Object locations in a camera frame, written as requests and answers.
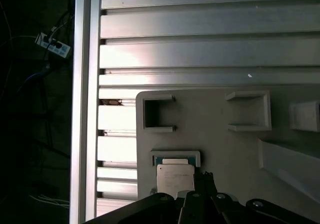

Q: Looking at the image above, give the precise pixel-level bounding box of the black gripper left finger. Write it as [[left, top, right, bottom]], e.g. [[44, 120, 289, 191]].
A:
[[83, 171, 205, 224]]

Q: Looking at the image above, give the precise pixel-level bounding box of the grey parts rack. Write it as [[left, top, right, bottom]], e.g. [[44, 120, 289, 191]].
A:
[[135, 88, 320, 224]]

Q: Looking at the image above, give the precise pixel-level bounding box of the white power strip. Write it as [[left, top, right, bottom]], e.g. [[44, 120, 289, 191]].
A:
[[34, 31, 71, 59]]

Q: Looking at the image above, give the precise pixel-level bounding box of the silver CPU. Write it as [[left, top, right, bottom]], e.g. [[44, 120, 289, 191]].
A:
[[155, 157, 196, 197]]

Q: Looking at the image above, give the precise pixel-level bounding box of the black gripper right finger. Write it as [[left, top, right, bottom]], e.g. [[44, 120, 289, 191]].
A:
[[204, 171, 320, 224]]

